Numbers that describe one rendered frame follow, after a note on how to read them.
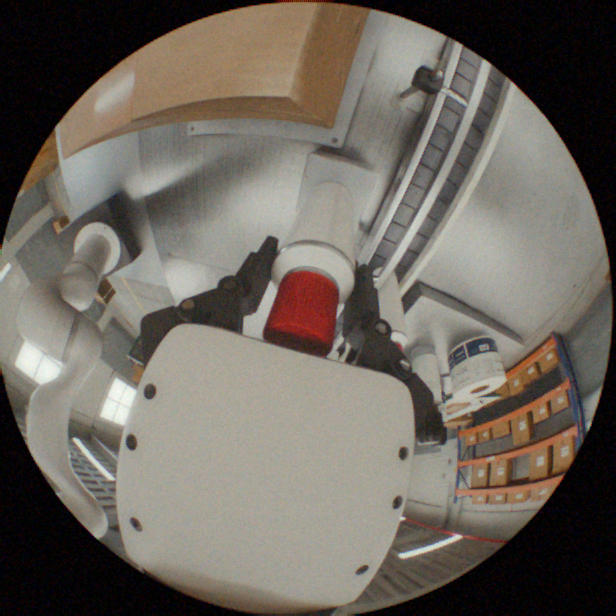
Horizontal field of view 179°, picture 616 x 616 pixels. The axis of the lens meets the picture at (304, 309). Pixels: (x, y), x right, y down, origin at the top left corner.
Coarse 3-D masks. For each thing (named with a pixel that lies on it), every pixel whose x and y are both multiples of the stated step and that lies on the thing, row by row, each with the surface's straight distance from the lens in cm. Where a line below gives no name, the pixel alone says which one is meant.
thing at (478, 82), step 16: (480, 64) 34; (480, 80) 32; (480, 96) 31; (464, 112) 29; (464, 128) 29; (448, 144) 28; (448, 160) 27; (432, 176) 28; (432, 192) 27; (416, 208) 28; (416, 224) 28; (400, 240) 29; (400, 256) 30; (384, 272) 31
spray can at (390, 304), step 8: (376, 272) 40; (392, 272) 40; (392, 280) 38; (384, 288) 35; (392, 288) 36; (384, 296) 34; (392, 296) 34; (400, 296) 37; (384, 304) 33; (392, 304) 33; (400, 304) 34; (384, 312) 32; (392, 312) 32; (400, 312) 33; (392, 320) 31; (400, 320) 31; (392, 328) 30; (400, 328) 30; (392, 336) 29; (400, 336) 30; (400, 344) 30
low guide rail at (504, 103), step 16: (512, 96) 42; (496, 112) 40; (496, 128) 38; (480, 160) 36; (480, 176) 36; (464, 192) 35; (448, 224) 35; (432, 240) 37; (416, 272) 38; (400, 288) 41
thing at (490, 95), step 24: (456, 72) 40; (456, 120) 38; (480, 120) 40; (432, 144) 35; (480, 144) 40; (432, 168) 35; (456, 168) 37; (408, 192) 35; (456, 192) 38; (408, 216) 36; (432, 216) 38; (384, 240) 38; (408, 264) 41; (336, 336) 59
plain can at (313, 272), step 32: (320, 192) 20; (320, 224) 12; (352, 224) 17; (288, 256) 11; (320, 256) 10; (352, 256) 12; (288, 288) 9; (320, 288) 9; (352, 288) 12; (288, 320) 8; (320, 320) 8; (320, 352) 9
